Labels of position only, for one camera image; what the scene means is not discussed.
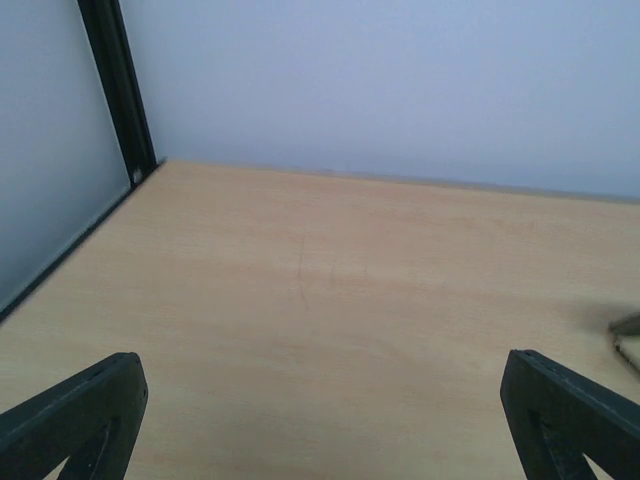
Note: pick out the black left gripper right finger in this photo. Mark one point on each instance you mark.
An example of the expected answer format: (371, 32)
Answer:
(560, 420)

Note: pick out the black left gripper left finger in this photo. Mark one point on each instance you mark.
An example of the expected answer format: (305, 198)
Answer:
(87, 424)

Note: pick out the grey sunglasses case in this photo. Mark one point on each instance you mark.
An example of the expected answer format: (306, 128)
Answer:
(620, 332)

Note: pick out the black enclosure frame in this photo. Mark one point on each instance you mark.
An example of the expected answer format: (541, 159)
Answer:
(75, 141)

